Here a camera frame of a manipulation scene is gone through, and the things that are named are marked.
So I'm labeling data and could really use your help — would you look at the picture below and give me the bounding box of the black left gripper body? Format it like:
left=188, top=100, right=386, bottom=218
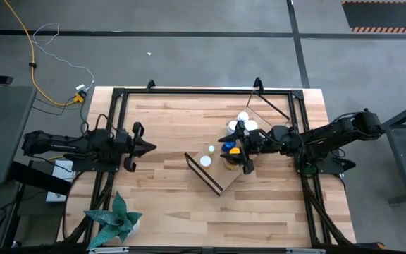
left=113, top=121, right=145, bottom=173

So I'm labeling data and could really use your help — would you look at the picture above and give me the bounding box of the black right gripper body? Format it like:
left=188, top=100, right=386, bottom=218
left=237, top=120, right=284, bottom=175

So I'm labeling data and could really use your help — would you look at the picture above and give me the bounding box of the amber bottle with yellow cap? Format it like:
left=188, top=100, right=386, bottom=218
left=223, top=147, right=245, bottom=172

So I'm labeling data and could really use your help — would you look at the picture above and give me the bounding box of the large white bottle maroon label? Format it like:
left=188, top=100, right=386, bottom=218
left=244, top=119, right=259, bottom=137

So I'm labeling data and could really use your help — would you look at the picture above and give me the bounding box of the wide orange vial white cap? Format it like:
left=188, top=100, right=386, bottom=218
left=199, top=155, right=213, bottom=170

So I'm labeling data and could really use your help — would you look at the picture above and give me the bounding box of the green leafy plant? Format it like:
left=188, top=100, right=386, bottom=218
left=82, top=189, right=144, bottom=252

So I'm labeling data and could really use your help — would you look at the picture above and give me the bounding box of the white plant pot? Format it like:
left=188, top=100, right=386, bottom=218
left=127, top=215, right=143, bottom=236

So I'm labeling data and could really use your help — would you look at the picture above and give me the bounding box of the black desk support beam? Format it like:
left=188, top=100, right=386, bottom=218
left=8, top=160, right=73, bottom=197

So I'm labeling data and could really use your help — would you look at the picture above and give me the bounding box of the silver aluminium bar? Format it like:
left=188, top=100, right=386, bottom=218
left=88, top=246, right=130, bottom=254
left=285, top=248, right=326, bottom=254

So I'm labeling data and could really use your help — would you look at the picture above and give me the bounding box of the grey desk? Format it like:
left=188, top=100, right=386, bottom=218
left=0, top=85, right=37, bottom=187

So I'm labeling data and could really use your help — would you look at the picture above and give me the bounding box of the black metal stand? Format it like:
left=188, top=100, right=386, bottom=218
left=364, top=95, right=406, bottom=205

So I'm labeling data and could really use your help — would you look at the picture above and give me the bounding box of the black mat with striped edge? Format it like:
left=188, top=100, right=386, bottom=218
left=341, top=0, right=406, bottom=35

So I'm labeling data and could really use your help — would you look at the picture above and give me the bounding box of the black metal table frame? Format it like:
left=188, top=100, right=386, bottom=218
left=56, top=79, right=357, bottom=254

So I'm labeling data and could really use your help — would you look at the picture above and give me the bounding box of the thin white cable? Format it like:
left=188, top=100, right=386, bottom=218
left=32, top=22, right=96, bottom=89

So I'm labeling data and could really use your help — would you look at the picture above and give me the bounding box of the yellow cable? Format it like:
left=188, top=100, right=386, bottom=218
left=2, top=0, right=84, bottom=107

